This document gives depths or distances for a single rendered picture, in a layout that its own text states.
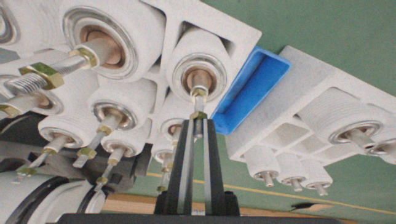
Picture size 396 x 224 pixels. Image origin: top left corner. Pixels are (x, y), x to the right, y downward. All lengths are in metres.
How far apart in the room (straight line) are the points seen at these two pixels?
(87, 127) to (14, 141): 0.44
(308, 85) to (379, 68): 0.39
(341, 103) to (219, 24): 0.28
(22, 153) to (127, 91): 0.59
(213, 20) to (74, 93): 0.26
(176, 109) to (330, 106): 0.31
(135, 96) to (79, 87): 0.10
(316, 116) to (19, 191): 0.71
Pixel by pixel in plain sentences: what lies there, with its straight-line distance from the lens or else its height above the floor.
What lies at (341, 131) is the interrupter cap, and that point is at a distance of 0.35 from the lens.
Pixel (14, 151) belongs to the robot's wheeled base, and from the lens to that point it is 0.79.
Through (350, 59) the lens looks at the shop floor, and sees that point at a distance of 0.64.
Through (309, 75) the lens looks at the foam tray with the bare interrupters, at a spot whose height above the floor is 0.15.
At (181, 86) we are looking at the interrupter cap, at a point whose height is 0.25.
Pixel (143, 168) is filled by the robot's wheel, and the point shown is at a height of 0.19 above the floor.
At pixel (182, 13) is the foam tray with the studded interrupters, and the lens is 0.22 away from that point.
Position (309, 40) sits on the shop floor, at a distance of 0.52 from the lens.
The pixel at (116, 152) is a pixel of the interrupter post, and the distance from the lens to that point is 0.34.
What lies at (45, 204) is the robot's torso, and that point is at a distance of 0.53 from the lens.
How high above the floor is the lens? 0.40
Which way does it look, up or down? 48 degrees down
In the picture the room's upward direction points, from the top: 178 degrees counter-clockwise
